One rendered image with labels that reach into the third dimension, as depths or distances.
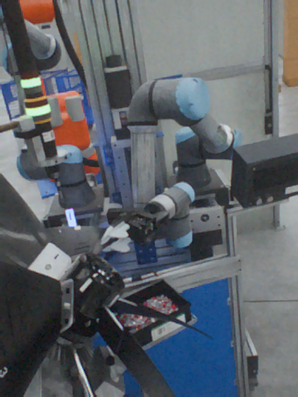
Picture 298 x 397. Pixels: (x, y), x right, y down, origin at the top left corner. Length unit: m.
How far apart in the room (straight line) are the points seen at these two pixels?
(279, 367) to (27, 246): 1.69
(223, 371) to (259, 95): 1.88
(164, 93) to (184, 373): 1.11
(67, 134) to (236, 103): 2.39
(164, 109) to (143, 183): 0.24
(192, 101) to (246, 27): 1.79
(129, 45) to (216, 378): 1.40
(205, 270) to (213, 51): 1.70
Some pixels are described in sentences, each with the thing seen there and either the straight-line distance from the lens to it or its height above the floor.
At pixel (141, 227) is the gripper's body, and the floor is 1.19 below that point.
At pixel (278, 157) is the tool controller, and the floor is 1.22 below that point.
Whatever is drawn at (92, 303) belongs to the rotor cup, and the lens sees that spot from 0.83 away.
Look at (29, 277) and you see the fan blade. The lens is 0.68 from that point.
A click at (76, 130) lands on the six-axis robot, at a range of 4.79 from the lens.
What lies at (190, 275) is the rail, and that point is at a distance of 1.48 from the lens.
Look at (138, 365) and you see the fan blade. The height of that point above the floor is 1.10.
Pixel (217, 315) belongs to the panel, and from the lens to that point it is 1.65.
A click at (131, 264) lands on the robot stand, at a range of 1.78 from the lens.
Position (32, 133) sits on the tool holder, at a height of 1.52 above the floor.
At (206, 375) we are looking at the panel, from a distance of 1.84.
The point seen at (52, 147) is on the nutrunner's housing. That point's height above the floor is 1.48.
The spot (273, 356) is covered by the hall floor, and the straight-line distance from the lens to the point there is 2.36.
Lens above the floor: 1.69
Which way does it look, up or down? 24 degrees down
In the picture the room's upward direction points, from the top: 9 degrees counter-clockwise
